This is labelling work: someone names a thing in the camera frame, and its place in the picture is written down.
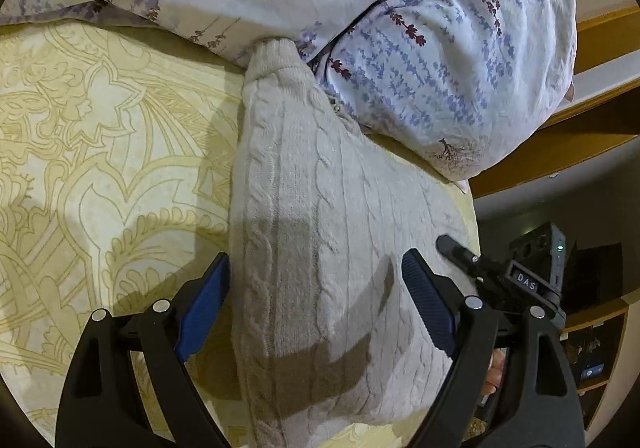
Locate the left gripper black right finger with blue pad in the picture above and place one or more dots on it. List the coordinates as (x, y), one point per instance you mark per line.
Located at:
(537, 404)

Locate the yellow patterned bed sheet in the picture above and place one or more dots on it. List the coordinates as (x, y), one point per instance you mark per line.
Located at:
(117, 146)

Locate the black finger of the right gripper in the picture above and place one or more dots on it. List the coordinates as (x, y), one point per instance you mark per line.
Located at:
(457, 254)

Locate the wooden bed headboard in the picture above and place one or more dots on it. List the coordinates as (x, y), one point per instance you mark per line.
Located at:
(603, 114)

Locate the cream cable-knit sweater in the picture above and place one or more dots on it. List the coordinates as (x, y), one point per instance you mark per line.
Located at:
(324, 331)

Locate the wooden shelf unit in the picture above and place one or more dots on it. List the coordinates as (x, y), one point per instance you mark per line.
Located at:
(592, 340)

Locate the person's right hand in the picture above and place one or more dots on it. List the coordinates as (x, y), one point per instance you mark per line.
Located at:
(495, 373)

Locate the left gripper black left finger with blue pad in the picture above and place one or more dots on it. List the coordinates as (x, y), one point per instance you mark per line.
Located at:
(127, 384)

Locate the floral lavender pillow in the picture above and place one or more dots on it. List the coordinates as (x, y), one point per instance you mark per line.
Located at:
(461, 83)

